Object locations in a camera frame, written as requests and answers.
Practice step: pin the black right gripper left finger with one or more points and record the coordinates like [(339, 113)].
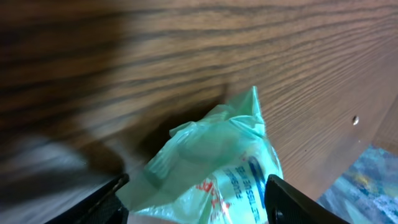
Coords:
[(101, 207)]

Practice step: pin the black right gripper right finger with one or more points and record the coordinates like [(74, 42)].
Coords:
[(287, 205)]

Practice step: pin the mint tissue wipes pack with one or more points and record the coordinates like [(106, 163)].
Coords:
[(210, 171)]

